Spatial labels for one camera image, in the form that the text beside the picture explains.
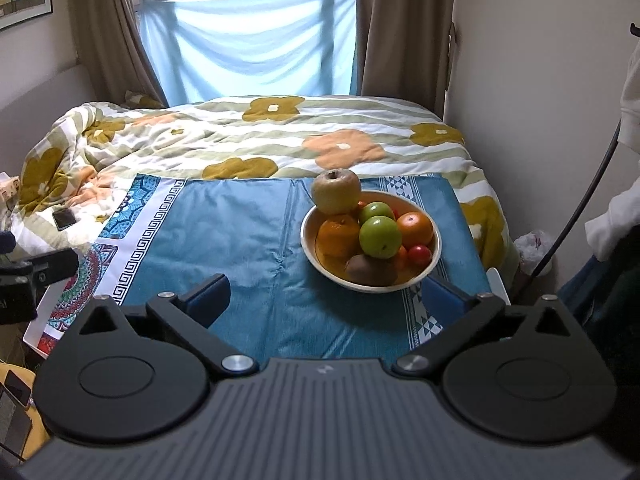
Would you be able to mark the blue patterned cloth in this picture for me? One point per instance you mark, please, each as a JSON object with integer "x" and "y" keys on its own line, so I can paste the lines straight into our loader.
{"x": 225, "y": 240}

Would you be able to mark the white power strip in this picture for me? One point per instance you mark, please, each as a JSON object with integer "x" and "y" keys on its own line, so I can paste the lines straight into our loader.
{"x": 7, "y": 187}

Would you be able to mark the orange cherry tomato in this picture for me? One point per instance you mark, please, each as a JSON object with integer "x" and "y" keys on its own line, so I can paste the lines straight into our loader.
{"x": 402, "y": 258}
{"x": 362, "y": 205}

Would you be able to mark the light blue window cloth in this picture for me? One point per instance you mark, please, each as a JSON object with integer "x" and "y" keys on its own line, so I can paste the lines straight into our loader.
{"x": 250, "y": 50}

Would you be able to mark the white plastic bag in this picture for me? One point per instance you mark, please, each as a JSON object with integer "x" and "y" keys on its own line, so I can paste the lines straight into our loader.
{"x": 532, "y": 247}

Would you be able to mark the cream and yellow bowl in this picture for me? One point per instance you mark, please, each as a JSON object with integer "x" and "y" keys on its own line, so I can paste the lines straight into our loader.
{"x": 330, "y": 268}

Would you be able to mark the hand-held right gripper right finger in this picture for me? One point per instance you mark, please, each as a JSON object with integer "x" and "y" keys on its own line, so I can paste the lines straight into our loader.
{"x": 445, "y": 300}

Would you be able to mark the brown curtain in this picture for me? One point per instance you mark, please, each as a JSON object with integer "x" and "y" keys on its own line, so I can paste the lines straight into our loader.
{"x": 405, "y": 35}
{"x": 105, "y": 35}

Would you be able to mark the brown kiwi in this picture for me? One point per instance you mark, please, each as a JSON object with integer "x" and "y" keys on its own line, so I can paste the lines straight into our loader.
{"x": 370, "y": 269}

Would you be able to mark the light orange tangerine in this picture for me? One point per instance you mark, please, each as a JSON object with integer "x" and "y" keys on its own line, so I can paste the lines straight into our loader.
{"x": 337, "y": 237}

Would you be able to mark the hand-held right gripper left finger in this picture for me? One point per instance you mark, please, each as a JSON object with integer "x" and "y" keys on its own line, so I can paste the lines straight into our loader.
{"x": 212, "y": 300}

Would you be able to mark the dark orange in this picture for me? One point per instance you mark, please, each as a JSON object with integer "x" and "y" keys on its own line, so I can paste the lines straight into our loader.
{"x": 415, "y": 229}

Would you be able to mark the yellow apple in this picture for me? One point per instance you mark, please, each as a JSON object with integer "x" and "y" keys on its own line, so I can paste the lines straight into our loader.
{"x": 336, "y": 191}

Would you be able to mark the red cherry tomato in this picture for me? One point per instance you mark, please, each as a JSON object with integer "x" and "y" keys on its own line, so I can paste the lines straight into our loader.
{"x": 420, "y": 255}

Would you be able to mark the floral striped blanket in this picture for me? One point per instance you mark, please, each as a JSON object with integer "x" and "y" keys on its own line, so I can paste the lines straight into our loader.
{"x": 350, "y": 125}

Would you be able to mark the dark phone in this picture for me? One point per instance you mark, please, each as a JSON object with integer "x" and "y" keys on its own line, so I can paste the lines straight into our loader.
{"x": 17, "y": 386}

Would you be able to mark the black phone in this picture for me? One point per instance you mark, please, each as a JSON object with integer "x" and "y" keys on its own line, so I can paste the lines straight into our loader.
{"x": 65, "y": 219}

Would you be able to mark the white garment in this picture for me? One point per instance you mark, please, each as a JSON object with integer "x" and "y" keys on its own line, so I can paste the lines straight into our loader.
{"x": 612, "y": 230}

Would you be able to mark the dark blue cloth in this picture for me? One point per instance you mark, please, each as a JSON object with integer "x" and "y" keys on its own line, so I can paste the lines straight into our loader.
{"x": 580, "y": 285}

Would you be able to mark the small green lime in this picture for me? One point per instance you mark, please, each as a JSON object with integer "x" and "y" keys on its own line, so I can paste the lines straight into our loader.
{"x": 378, "y": 210}

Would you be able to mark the small green apple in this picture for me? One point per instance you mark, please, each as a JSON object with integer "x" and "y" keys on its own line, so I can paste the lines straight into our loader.
{"x": 380, "y": 237}

